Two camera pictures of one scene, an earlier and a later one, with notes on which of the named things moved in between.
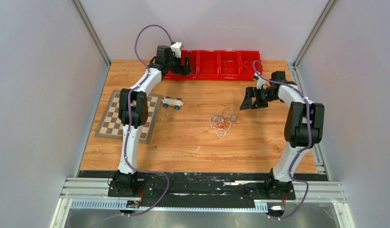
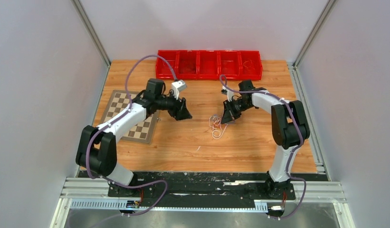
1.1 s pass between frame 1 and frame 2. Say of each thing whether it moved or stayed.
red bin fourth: stayed
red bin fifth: stayed
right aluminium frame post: stayed
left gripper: moved
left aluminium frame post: stayed
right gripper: moved
